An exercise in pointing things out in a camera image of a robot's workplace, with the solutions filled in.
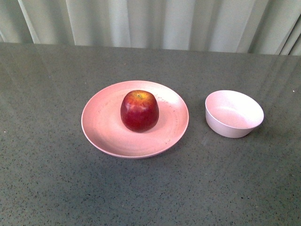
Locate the red apple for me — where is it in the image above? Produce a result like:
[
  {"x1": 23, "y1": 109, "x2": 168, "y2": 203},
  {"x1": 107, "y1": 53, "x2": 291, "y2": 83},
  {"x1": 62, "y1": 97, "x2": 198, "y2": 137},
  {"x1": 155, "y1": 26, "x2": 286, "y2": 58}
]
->
[{"x1": 120, "y1": 90, "x2": 159, "y2": 133}]

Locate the pink plate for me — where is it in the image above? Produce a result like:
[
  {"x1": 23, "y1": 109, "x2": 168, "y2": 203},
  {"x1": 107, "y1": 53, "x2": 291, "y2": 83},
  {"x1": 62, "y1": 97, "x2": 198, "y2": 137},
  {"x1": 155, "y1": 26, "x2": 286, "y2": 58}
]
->
[{"x1": 81, "y1": 81, "x2": 189, "y2": 159}]

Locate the pale pink bowl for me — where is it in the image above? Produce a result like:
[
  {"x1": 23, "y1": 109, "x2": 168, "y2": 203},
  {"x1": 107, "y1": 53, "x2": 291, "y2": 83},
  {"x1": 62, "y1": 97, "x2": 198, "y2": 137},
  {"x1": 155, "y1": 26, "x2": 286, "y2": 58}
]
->
[{"x1": 205, "y1": 90, "x2": 264, "y2": 138}]

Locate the white curtain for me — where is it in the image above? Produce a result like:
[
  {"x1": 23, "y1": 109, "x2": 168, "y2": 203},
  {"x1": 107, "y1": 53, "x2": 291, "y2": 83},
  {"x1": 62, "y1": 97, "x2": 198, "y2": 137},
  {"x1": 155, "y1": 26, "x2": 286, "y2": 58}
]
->
[{"x1": 0, "y1": 0, "x2": 301, "y2": 56}]

